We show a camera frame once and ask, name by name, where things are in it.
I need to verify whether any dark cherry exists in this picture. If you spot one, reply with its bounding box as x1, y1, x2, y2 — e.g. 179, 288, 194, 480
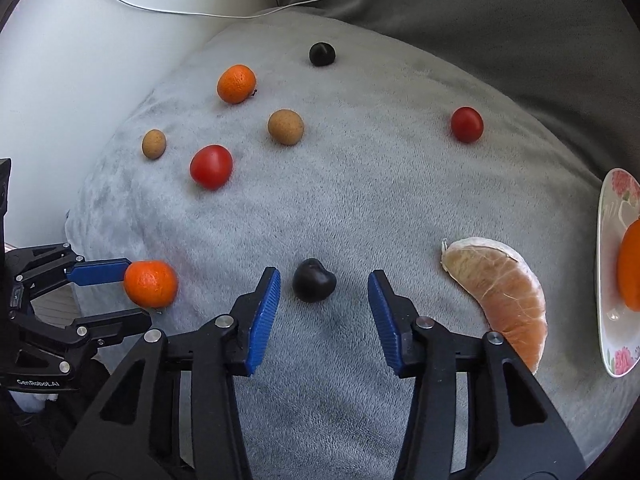
292, 258, 337, 303

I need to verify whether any dark plum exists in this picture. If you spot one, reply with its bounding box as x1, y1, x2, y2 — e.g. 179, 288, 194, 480
308, 42, 336, 67

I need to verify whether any small brown longan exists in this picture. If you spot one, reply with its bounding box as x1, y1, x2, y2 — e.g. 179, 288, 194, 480
142, 129, 167, 161

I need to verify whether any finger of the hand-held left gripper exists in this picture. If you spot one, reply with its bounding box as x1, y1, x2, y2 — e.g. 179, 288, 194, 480
20, 307, 152, 361
12, 242, 132, 311

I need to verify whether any peeled pomelo segment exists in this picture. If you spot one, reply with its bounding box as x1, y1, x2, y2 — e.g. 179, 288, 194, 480
440, 236, 547, 376

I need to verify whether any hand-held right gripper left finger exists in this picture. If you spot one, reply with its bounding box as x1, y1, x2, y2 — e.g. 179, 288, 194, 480
57, 266, 282, 480

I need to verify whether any small orange tangerine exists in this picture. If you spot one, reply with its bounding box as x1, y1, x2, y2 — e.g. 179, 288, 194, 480
123, 260, 179, 309
216, 64, 258, 105

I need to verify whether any large brown longan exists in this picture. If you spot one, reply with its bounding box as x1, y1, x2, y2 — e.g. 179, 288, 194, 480
267, 109, 305, 146

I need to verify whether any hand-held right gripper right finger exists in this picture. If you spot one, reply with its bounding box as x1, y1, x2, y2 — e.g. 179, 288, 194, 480
367, 269, 587, 480

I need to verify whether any dark grey fleece blanket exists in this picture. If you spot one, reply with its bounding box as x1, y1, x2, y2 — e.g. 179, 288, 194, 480
250, 0, 640, 181

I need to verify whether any white floral plate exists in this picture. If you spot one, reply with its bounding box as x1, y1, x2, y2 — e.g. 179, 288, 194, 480
596, 167, 640, 378

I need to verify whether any red cherry tomato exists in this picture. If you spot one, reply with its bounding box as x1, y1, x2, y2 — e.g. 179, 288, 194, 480
189, 144, 234, 191
450, 106, 485, 143

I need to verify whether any large orange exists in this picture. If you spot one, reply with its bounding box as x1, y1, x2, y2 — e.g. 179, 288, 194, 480
616, 219, 640, 312

